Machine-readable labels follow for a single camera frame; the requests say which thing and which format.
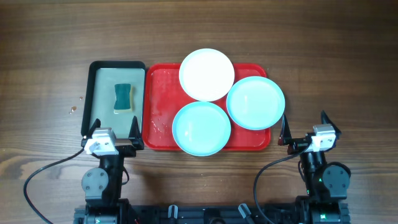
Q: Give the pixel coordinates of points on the white plate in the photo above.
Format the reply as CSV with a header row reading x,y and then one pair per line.
x,y
206,75

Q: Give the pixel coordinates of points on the green yellow sponge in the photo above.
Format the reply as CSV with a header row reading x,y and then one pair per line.
x,y
123,98

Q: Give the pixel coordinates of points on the light blue plate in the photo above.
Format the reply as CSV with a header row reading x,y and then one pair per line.
x,y
255,103
201,129

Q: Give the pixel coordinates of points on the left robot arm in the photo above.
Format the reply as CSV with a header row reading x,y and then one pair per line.
x,y
102,185

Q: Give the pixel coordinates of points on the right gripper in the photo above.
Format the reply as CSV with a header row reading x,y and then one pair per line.
x,y
285,139

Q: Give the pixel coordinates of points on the light blue plate front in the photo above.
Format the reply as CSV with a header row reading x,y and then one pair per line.
x,y
201,129

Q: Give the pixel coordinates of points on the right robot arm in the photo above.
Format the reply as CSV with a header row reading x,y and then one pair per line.
x,y
326,182

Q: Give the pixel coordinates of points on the black water tray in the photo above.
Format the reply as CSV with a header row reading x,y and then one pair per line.
x,y
100,96

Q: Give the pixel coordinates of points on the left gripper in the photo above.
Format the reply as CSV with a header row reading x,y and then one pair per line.
x,y
128,151

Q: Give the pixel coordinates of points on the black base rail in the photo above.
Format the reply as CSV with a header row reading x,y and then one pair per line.
x,y
269,213

